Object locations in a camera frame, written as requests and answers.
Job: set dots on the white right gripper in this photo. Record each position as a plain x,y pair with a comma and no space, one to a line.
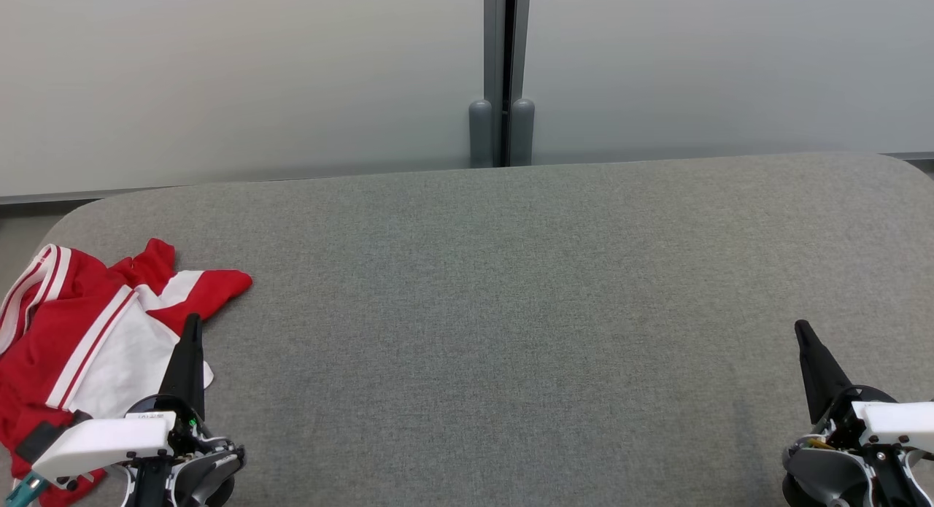
901,423

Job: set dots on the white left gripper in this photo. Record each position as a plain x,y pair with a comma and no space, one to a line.
109,438

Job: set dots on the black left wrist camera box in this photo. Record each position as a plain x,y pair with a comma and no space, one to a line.
44,438

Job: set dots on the white partition panel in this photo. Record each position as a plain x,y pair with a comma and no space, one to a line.
219,76
730,62

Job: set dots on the red white lettered jersey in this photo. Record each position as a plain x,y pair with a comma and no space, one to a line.
109,361

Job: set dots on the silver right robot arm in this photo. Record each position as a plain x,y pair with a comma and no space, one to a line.
824,472

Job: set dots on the grey partition post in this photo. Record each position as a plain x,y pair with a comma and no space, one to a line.
522,128
481,128

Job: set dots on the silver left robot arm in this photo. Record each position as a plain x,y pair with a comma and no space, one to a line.
201,472

